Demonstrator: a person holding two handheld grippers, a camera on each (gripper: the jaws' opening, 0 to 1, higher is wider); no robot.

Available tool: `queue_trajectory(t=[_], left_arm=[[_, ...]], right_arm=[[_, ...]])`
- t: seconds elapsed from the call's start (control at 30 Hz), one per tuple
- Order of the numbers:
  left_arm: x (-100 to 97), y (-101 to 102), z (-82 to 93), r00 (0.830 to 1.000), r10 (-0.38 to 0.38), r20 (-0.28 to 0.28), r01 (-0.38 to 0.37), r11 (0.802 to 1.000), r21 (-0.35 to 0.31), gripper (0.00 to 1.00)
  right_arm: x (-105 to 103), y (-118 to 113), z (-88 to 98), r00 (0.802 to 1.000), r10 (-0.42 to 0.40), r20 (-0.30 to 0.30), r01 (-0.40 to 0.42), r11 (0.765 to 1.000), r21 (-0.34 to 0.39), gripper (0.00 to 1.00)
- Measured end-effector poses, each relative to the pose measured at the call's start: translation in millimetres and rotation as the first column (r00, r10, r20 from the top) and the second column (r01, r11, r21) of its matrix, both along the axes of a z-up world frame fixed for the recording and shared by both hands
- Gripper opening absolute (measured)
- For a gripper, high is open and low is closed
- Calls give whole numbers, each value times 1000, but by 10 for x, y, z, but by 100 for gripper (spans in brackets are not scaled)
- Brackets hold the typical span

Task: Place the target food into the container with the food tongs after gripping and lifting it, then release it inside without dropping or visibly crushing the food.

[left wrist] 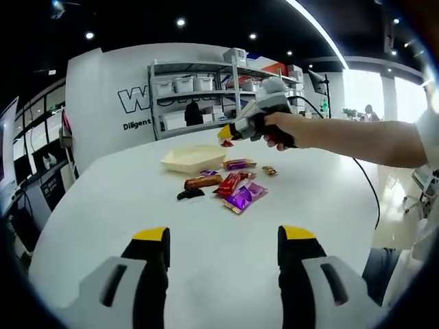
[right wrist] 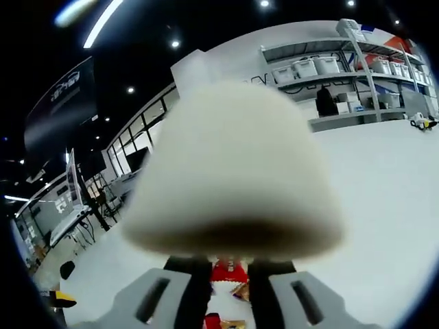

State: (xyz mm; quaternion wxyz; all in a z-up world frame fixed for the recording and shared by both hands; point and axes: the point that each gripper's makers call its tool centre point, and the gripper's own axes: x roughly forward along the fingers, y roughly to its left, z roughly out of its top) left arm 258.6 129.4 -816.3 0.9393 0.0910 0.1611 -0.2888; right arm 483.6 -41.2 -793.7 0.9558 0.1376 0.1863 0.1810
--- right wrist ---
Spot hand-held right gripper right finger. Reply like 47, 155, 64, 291
247, 259, 347, 329

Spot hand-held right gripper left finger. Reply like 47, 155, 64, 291
109, 256, 213, 329

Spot small orange food candy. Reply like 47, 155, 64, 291
231, 284, 253, 301

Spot small red food packet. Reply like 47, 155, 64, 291
209, 258, 250, 284

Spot cream food tongs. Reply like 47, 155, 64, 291
119, 80, 347, 262

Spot black office chair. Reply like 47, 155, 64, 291
60, 260, 76, 280

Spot white desk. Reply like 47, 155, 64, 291
49, 205, 93, 247

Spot white panel on black stand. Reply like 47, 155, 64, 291
64, 147, 91, 215

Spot grey metal shelf rack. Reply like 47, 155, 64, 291
260, 19, 435, 133

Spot black hanging banner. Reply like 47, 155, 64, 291
23, 56, 99, 172

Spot black backpack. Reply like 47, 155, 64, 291
315, 86, 336, 117

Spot small white yellow device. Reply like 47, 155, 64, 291
410, 112, 439, 131

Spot group of white storage bins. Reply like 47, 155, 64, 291
272, 19, 433, 107

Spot long ceiling light strip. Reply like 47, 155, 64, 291
83, 0, 124, 49

